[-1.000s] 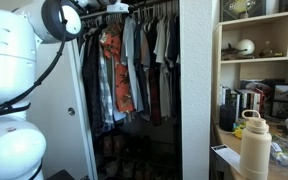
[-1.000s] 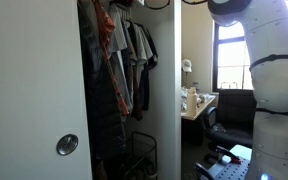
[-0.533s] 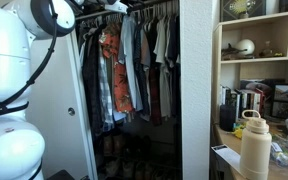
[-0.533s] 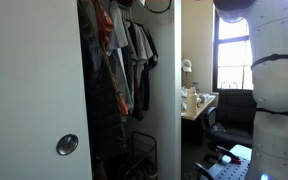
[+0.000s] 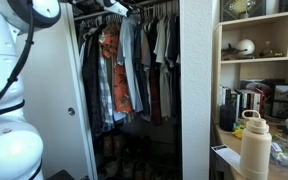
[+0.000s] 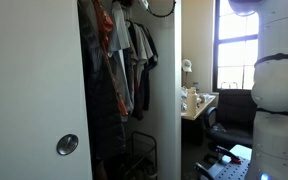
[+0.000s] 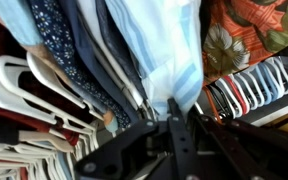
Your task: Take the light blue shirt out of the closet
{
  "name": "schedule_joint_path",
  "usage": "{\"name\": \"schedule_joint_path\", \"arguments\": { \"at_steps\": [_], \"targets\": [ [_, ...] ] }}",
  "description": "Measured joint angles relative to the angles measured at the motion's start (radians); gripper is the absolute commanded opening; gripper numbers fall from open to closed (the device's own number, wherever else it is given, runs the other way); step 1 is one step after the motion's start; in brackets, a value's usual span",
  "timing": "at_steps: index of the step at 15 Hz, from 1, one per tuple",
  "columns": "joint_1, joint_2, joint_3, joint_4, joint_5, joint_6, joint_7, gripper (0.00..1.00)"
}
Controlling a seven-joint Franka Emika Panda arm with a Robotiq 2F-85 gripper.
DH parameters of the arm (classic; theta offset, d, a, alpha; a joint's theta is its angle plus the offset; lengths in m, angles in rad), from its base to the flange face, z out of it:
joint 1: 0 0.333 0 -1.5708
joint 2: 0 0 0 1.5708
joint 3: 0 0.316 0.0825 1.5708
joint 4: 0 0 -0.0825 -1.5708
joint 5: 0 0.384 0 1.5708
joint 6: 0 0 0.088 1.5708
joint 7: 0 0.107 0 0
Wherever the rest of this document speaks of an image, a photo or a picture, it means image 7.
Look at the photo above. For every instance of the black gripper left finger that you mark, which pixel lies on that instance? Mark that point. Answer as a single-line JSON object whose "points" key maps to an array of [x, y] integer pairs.
{"points": [[130, 153]]}

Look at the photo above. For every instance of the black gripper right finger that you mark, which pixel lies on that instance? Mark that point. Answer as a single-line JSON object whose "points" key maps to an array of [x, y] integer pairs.
{"points": [[224, 150]]}

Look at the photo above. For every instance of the light blue striped shirt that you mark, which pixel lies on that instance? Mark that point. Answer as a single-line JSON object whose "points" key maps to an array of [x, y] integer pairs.
{"points": [[164, 50]]}

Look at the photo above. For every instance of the closet hanging rod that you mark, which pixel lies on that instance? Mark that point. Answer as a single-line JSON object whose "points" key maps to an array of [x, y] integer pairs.
{"points": [[277, 106]]}

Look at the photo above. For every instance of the dark blue shirt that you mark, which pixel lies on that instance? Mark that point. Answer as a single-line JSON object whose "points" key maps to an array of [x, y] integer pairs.
{"points": [[94, 66]]}

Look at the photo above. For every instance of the orange floral shirt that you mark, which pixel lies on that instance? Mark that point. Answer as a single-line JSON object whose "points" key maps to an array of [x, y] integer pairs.
{"points": [[250, 30]]}

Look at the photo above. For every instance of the navy floral dotted shirt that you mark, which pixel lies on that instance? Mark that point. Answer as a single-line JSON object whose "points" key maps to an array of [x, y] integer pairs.
{"points": [[60, 50]]}

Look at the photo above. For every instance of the orange plastic hanger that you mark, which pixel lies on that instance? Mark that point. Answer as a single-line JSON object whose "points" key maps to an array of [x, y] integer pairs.
{"points": [[212, 105]]}

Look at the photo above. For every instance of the white plastic hanger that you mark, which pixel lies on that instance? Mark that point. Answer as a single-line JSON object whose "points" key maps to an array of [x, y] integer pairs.
{"points": [[282, 76], [55, 83], [44, 96], [24, 106], [229, 98], [247, 90]]}

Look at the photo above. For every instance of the red plastic hanger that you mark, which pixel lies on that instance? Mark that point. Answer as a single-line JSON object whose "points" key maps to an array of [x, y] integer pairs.
{"points": [[239, 95]]}

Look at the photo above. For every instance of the blue plastic hanger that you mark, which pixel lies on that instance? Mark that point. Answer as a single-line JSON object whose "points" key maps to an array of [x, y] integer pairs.
{"points": [[265, 85]]}

